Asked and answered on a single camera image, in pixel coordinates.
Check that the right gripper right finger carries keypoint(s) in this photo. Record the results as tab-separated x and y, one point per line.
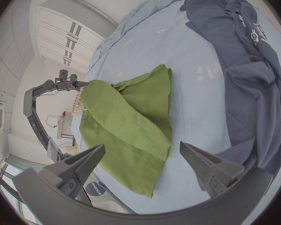
215	172

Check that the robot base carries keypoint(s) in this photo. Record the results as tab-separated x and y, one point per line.
114	206

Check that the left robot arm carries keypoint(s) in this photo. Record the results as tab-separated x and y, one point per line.
28	102

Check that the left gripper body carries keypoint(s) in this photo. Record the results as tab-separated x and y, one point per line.
74	84

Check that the window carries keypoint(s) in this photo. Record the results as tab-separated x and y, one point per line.
7	184

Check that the bed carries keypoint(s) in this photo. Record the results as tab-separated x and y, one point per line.
189	102

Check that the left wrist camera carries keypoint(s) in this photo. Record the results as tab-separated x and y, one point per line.
73	76

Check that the pale blue quilt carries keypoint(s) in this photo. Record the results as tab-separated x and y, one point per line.
135	15

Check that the green shorts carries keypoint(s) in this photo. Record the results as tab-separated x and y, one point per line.
121	125

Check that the round woven basket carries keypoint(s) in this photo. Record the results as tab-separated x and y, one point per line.
76	106

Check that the dark blue T-shirt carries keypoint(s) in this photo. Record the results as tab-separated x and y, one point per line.
248	83

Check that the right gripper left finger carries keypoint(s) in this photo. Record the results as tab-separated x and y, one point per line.
70	172

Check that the white framed mirror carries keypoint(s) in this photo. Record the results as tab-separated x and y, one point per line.
46	122

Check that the white wardrobe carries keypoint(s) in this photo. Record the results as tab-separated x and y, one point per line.
53	31

